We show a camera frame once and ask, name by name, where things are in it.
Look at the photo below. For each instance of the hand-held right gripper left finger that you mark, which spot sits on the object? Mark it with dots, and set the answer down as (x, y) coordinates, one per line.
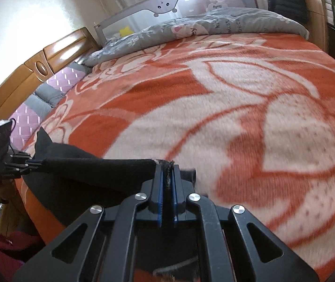
(159, 195)

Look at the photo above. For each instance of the black puffer jacket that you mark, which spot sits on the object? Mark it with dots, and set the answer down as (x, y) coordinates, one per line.
(287, 3)

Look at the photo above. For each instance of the wooden bed headboard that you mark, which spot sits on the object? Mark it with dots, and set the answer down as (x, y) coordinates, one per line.
(9, 94)

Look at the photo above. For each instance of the pink plush toy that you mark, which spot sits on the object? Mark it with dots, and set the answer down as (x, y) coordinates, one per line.
(229, 0)

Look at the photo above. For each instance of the grey bed guard rail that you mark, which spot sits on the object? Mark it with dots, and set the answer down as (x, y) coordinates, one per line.
(167, 4)

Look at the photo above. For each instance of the black pants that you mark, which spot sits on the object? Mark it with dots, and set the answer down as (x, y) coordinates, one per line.
(82, 176)

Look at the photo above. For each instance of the purple grey pillow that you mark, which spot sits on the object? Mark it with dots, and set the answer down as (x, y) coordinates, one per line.
(28, 120)
(64, 79)

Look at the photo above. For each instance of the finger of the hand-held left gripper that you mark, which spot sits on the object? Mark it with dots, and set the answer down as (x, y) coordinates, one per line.
(23, 171)
(28, 158)

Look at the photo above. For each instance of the grey printed quilt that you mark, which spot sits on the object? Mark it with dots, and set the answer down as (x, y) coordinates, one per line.
(155, 32)

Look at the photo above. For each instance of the yellow star toy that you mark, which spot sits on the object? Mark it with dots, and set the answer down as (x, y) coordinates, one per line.
(126, 31)

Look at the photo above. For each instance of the orange floral blanket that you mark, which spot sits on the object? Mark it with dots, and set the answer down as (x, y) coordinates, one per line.
(243, 123)

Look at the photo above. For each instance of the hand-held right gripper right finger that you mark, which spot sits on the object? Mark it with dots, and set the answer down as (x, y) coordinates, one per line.
(175, 196)

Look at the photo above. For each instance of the person's red clothing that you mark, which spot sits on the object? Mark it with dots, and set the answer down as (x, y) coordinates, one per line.
(0, 252)

